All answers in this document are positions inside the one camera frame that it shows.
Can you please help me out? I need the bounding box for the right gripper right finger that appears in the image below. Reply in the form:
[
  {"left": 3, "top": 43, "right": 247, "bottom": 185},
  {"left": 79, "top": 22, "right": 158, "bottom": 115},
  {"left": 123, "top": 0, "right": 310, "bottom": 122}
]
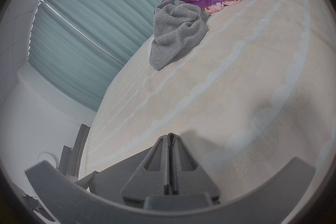
[{"left": 172, "top": 136, "right": 222, "bottom": 202}]

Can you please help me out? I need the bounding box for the bed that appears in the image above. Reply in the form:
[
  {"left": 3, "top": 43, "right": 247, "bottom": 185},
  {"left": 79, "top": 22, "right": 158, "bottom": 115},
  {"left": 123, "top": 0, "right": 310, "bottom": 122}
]
[{"left": 81, "top": 0, "right": 336, "bottom": 208}]

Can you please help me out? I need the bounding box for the grey garment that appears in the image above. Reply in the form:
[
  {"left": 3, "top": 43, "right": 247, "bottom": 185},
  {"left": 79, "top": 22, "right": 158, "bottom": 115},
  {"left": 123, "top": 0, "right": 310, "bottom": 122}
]
[{"left": 149, "top": 0, "right": 212, "bottom": 71}]

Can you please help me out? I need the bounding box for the pink garment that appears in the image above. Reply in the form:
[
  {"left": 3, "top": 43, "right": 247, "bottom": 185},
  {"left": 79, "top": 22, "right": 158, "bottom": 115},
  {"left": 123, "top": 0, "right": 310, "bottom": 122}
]
[{"left": 205, "top": 0, "right": 242, "bottom": 14}]

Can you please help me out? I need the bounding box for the black chest of drawers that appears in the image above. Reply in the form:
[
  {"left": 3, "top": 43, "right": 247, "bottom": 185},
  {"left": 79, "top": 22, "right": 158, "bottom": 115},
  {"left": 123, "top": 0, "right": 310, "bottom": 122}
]
[{"left": 67, "top": 124, "right": 91, "bottom": 178}]

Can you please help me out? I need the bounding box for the black curved desk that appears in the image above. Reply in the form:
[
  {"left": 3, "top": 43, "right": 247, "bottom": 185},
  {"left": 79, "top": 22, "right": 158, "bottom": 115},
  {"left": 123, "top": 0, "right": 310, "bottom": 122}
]
[{"left": 59, "top": 145, "right": 73, "bottom": 175}]

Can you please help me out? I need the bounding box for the round white mirror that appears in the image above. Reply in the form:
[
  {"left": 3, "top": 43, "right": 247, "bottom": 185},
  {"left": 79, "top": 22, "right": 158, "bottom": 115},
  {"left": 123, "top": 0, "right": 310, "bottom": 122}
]
[{"left": 37, "top": 151, "right": 60, "bottom": 169}]

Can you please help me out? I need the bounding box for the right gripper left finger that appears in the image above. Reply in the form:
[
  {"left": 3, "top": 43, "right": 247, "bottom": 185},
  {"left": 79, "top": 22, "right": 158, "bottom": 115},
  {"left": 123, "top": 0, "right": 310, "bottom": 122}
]
[{"left": 121, "top": 135, "right": 169, "bottom": 200}]

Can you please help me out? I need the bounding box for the black T-shirt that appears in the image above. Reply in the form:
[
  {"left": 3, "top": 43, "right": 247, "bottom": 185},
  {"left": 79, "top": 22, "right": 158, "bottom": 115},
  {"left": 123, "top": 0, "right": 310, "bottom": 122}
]
[{"left": 75, "top": 133, "right": 181, "bottom": 201}]

